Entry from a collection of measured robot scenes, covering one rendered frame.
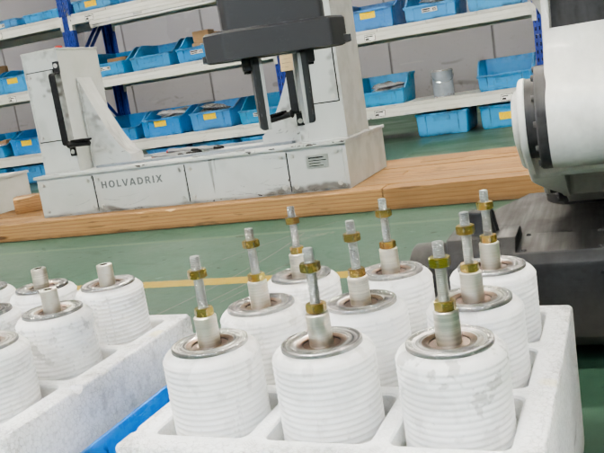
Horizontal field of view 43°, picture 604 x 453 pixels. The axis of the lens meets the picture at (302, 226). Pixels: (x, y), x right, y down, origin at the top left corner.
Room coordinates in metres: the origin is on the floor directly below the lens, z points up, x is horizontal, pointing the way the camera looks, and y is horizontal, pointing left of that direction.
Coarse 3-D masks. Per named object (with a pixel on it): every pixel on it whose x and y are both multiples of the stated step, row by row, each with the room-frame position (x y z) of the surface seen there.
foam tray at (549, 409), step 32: (544, 320) 0.86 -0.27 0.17; (544, 352) 0.74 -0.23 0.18; (576, 352) 0.87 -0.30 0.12; (544, 384) 0.66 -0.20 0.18; (576, 384) 0.83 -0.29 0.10; (160, 416) 0.73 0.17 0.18; (544, 416) 0.60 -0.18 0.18; (576, 416) 0.80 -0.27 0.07; (128, 448) 0.67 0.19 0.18; (160, 448) 0.66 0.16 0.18; (192, 448) 0.64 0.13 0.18; (224, 448) 0.63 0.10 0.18; (256, 448) 0.62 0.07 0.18; (288, 448) 0.62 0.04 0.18; (320, 448) 0.61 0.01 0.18; (352, 448) 0.60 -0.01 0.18; (384, 448) 0.59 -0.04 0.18; (416, 448) 0.58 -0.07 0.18; (512, 448) 0.56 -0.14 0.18; (544, 448) 0.55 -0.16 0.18; (576, 448) 0.77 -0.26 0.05
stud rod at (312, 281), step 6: (306, 252) 0.66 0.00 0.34; (312, 252) 0.66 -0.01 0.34; (306, 258) 0.66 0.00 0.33; (312, 258) 0.66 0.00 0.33; (306, 276) 0.67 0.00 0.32; (312, 276) 0.66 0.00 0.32; (312, 282) 0.66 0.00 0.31; (312, 288) 0.66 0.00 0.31; (318, 288) 0.67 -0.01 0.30; (312, 294) 0.66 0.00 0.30; (318, 294) 0.66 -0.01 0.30; (312, 300) 0.66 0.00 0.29; (318, 300) 0.66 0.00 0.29
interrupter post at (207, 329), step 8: (200, 320) 0.70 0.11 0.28; (208, 320) 0.70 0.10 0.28; (216, 320) 0.71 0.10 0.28; (200, 328) 0.70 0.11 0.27; (208, 328) 0.70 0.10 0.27; (216, 328) 0.71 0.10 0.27; (200, 336) 0.71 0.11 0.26; (208, 336) 0.70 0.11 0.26; (216, 336) 0.71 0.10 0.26; (200, 344) 0.71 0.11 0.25; (208, 344) 0.70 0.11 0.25; (216, 344) 0.71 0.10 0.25
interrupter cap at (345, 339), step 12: (300, 336) 0.69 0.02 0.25; (336, 336) 0.68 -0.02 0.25; (348, 336) 0.67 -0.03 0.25; (360, 336) 0.66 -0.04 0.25; (288, 348) 0.66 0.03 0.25; (300, 348) 0.66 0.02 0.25; (312, 348) 0.66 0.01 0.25; (324, 348) 0.65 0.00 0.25; (336, 348) 0.64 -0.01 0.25; (348, 348) 0.64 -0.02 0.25
